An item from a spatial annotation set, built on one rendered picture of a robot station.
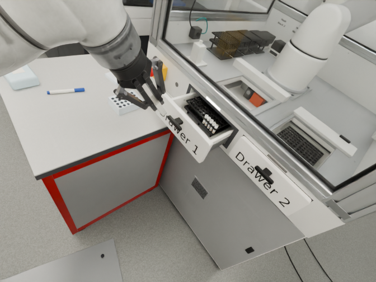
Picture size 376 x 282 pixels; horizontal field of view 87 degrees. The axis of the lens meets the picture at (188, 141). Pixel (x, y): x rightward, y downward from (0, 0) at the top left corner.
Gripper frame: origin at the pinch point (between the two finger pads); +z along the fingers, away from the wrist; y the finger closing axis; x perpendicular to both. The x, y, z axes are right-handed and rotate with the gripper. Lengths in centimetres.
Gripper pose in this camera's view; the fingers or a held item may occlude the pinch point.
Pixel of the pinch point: (158, 106)
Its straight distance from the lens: 56.9
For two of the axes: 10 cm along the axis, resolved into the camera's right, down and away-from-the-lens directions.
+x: -6.3, -6.8, 3.9
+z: 2.1, 3.3, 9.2
